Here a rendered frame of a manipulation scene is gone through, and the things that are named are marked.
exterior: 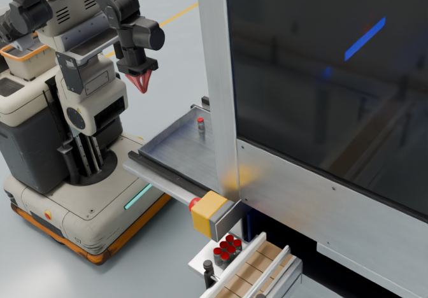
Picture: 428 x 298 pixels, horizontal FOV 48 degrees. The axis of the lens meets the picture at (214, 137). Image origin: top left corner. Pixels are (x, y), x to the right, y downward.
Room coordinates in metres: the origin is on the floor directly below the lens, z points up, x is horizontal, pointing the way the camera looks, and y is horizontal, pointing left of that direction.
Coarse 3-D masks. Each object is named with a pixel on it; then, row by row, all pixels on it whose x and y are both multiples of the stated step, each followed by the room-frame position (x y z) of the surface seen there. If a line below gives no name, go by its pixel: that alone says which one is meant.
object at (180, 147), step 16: (192, 112) 1.27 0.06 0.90; (208, 112) 1.24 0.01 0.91; (176, 128) 1.21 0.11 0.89; (192, 128) 1.21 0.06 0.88; (208, 128) 1.20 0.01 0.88; (144, 144) 1.12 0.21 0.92; (160, 144) 1.15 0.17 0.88; (176, 144) 1.14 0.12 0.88; (192, 144) 1.13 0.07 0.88; (208, 144) 1.12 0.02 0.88; (160, 160) 1.03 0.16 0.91; (176, 160) 1.06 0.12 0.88; (192, 160) 1.06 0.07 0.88; (208, 160) 1.05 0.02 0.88; (192, 176) 0.99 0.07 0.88; (208, 176) 0.98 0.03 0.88
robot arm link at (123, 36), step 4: (116, 28) 1.13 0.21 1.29; (120, 28) 1.13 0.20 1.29; (124, 28) 1.12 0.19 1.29; (128, 28) 1.11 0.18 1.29; (132, 28) 1.11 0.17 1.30; (120, 32) 1.12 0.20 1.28; (124, 32) 1.11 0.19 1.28; (128, 32) 1.11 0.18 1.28; (132, 32) 1.10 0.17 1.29; (120, 36) 1.12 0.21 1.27; (124, 36) 1.11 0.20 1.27; (128, 36) 1.11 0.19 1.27; (120, 40) 1.12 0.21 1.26; (124, 40) 1.11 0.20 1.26; (128, 40) 1.11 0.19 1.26; (132, 40) 1.11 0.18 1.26; (120, 44) 1.13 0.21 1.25; (124, 44) 1.12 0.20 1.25; (128, 44) 1.11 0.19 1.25; (132, 44) 1.11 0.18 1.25
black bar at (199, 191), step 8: (136, 160) 1.08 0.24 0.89; (144, 160) 1.06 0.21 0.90; (152, 168) 1.03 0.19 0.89; (160, 168) 1.02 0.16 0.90; (168, 176) 0.98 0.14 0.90; (176, 176) 0.98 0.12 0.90; (176, 184) 0.96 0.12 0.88; (184, 184) 0.94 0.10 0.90; (192, 184) 0.94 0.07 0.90; (192, 192) 0.92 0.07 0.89; (200, 192) 0.91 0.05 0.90
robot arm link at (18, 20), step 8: (16, 0) 1.37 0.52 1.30; (24, 0) 1.36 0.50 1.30; (32, 0) 1.38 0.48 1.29; (40, 0) 1.41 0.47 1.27; (16, 8) 1.35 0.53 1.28; (24, 8) 1.36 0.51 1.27; (48, 8) 1.41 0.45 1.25; (16, 16) 1.36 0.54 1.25; (24, 16) 1.35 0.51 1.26; (48, 16) 1.41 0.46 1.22; (16, 24) 1.37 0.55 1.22; (24, 24) 1.34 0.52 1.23; (32, 24) 1.35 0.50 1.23; (24, 32) 1.36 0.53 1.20
